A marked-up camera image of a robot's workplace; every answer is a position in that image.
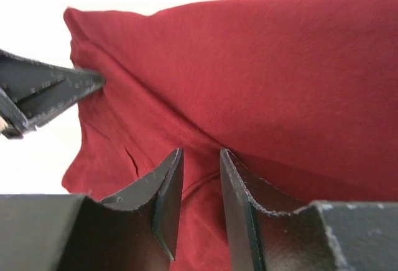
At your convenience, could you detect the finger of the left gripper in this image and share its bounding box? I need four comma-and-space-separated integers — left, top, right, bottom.
1, 50, 103, 102
17, 75, 105, 127

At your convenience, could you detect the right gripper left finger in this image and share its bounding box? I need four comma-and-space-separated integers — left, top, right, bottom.
1, 149, 183, 271

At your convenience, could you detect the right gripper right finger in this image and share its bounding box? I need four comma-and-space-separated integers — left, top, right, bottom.
220, 149, 397, 270

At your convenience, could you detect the dark red t-shirt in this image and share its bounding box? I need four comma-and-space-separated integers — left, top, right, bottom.
62, 0, 397, 270

